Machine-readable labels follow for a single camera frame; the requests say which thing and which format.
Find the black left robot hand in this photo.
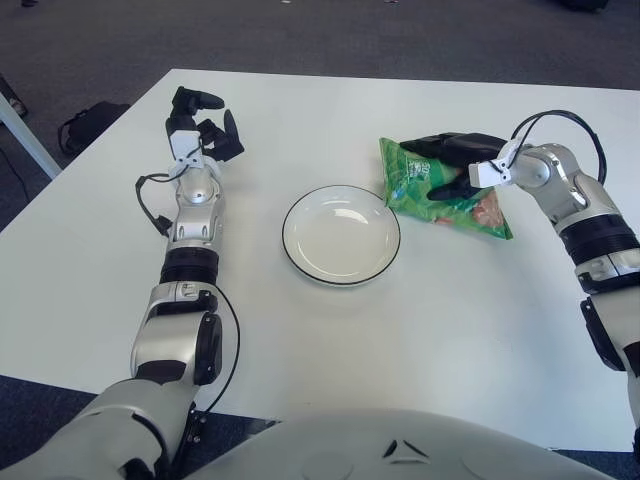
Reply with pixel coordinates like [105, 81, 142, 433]
[164, 85, 246, 164]

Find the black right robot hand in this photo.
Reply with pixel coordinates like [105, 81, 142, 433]
[399, 131, 504, 202]

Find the green potato chips bag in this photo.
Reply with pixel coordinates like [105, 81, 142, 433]
[377, 137, 515, 241]

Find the white plate with black rim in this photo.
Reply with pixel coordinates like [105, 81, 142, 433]
[281, 184, 402, 288]

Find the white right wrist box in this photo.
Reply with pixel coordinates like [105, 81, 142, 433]
[468, 140, 521, 190]

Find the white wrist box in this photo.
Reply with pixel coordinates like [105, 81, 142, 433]
[167, 128, 204, 176]
[468, 140, 521, 190]

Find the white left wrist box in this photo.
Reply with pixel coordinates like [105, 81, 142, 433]
[167, 128, 204, 176]

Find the black backpack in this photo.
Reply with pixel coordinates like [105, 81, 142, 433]
[57, 101, 131, 155]

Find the white table leg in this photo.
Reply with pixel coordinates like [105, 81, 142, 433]
[0, 89, 62, 180]

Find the grey robot torso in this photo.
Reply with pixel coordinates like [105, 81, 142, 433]
[189, 407, 619, 480]

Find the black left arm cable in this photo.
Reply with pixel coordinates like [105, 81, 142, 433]
[134, 172, 241, 416]

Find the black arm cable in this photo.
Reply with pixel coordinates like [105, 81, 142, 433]
[134, 172, 241, 416]
[509, 109, 609, 184]

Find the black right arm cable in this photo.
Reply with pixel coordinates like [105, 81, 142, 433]
[509, 109, 609, 184]

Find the black perforated metal bracket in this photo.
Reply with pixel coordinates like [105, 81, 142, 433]
[185, 399, 207, 446]

